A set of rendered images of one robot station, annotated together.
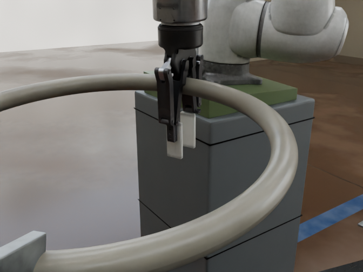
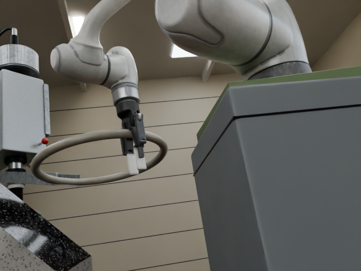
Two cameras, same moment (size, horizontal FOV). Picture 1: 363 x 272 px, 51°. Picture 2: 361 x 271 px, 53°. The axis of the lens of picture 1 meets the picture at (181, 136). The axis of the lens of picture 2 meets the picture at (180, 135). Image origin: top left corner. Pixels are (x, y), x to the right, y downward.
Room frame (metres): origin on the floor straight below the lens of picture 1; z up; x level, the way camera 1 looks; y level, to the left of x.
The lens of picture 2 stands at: (1.24, -0.95, 0.54)
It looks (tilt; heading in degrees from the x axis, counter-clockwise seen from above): 19 degrees up; 114
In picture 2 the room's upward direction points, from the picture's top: 9 degrees counter-clockwise
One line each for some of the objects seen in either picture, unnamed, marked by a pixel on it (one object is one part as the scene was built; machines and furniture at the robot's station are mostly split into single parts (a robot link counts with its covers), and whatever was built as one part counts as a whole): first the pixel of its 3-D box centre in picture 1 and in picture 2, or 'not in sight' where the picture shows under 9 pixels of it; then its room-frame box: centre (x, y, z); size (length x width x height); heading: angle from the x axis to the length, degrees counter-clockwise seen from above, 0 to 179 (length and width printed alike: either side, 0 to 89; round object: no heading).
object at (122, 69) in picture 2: not in sight; (117, 69); (0.64, -0.01, 1.18); 0.13 x 0.11 x 0.16; 66
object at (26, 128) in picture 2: not in sight; (7, 126); (-0.25, 0.28, 1.32); 0.36 x 0.22 x 0.45; 166
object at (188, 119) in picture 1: (187, 130); (140, 158); (0.69, -0.01, 0.85); 0.03 x 0.01 x 0.07; 61
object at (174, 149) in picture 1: (174, 139); (132, 164); (0.64, 0.01, 0.84); 0.03 x 0.01 x 0.07; 61
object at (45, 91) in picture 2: not in sight; (43, 111); (-0.08, 0.35, 1.37); 0.08 x 0.03 x 0.28; 166
